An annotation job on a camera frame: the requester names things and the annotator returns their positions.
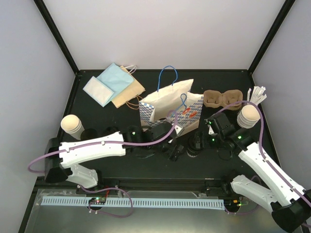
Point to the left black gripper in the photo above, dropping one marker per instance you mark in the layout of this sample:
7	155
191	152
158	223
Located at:
173	157

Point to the light blue paper bag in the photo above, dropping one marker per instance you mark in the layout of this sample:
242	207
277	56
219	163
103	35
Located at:
115	79

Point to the blue slotted cable duct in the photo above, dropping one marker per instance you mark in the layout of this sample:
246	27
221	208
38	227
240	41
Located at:
136	203

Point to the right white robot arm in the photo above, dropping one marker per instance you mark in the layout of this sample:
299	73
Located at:
288	202

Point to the circuit board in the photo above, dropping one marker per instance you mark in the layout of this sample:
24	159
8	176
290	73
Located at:
236	202
97	200

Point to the right circuit board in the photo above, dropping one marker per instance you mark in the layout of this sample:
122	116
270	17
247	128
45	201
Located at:
236	202

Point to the brown pulp cup carrier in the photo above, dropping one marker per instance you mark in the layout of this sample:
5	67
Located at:
216	99

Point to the checkered pastry paper bag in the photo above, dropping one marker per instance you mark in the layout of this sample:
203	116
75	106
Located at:
175	101

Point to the left circuit board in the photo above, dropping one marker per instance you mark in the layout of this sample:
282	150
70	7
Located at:
97	200

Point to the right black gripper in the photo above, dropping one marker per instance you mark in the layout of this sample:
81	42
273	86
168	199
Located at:
205	141

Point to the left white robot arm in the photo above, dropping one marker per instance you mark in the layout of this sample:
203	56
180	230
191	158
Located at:
65	161

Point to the brown kraft paper bag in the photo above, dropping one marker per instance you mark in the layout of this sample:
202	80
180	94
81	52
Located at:
131	91

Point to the paper cup stack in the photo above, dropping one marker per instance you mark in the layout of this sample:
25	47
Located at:
72	125
248	117

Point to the white napkin pack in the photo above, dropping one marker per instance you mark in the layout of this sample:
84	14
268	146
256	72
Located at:
98	91

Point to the glass of wrapped straws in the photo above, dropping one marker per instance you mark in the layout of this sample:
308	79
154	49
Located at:
256	95

